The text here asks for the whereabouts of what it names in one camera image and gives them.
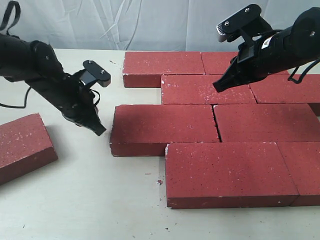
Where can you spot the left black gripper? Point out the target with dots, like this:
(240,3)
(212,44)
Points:
(72,99)

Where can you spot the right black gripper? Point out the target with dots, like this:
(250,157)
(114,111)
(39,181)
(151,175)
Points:
(272,53)

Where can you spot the red brick diagonal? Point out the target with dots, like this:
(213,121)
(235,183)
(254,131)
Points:
(144,130)

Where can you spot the red brick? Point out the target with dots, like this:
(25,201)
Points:
(227,175)
(199,90)
(276,89)
(144,69)
(216,63)
(271,122)
(303,162)

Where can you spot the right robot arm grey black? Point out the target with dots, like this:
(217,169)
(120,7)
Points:
(305,40)

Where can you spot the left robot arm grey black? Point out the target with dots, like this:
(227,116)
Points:
(36,64)

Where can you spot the grey backdrop cloth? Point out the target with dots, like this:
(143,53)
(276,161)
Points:
(127,25)

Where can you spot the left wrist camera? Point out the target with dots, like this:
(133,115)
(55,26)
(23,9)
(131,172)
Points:
(91,74)

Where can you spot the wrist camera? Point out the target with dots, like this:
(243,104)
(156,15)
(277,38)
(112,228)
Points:
(91,74)
(246,22)

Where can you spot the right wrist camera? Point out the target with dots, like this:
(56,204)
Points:
(246,22)

